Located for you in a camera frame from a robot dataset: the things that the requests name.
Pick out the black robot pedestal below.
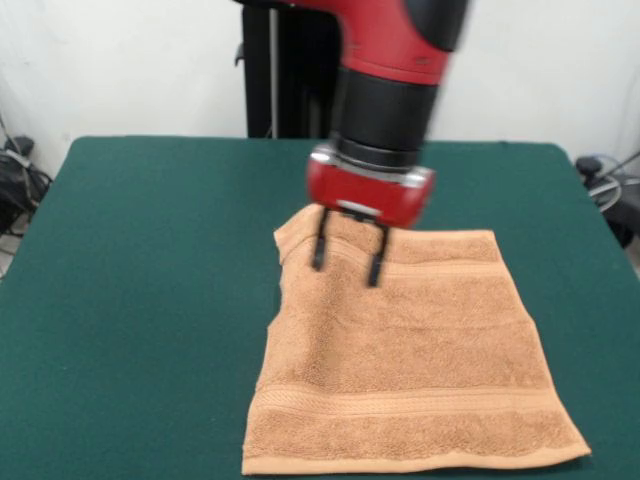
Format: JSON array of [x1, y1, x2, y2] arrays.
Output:
[[233, 0, 344, 140]]

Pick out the dark green table cloth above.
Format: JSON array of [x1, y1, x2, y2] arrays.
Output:
[[0, 135, 640, 480]]

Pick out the tan terry towel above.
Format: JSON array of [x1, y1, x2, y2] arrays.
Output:
[[240, 203, 594, 476]]

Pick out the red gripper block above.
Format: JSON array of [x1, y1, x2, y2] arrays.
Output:
[[306, 144, 436, 289]]

